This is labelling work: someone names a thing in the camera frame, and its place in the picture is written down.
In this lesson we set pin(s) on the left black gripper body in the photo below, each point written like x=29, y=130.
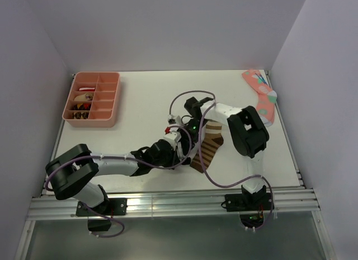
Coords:
x=168, y=160

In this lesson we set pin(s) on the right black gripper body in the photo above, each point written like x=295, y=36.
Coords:
x=193, y=128

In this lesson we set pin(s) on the brown striped sock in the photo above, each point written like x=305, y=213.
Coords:
x=211, y=141

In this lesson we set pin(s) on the white black striped sock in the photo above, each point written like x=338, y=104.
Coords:
x=182, y=151

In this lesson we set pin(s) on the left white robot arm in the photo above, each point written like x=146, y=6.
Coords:
x=70, y=174

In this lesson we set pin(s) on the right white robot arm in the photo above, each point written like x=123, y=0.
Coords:
x=249, y=137

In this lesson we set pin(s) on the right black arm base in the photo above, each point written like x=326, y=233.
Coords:
x=259, y=205

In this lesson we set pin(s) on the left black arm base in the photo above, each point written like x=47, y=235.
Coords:
x=102, y=217

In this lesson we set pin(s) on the pink patterned sock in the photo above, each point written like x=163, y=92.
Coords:
x=267, y=97

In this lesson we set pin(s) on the pink divided organizer tray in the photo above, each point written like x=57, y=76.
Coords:
x=93, y=100

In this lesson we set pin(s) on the dark argyle rolled sock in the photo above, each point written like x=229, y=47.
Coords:
x=82, y=107

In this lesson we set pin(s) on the beige rolled sock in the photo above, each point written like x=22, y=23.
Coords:
x=84, y=97

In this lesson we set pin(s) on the brown argyle rolled sock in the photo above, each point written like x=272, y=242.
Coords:
x=80, y=115

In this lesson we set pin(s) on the red white rolled sock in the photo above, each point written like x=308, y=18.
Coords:
x=87, y=89

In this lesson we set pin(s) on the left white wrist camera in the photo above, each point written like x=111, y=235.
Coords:
x=172, y=137

